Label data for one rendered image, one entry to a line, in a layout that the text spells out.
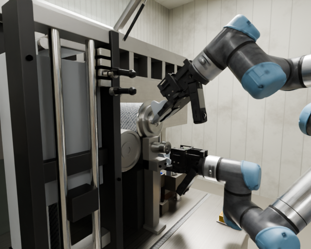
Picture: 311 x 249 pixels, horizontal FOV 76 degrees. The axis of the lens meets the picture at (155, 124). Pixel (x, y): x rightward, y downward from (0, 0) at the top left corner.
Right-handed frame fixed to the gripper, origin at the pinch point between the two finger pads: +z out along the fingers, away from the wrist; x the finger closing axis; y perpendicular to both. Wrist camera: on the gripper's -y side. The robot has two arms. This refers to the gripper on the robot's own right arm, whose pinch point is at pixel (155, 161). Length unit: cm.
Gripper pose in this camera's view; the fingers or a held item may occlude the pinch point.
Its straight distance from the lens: 76.7
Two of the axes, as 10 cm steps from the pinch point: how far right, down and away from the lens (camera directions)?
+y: 0.0, -9.9, -1.1
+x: -5.9, 0.9, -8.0
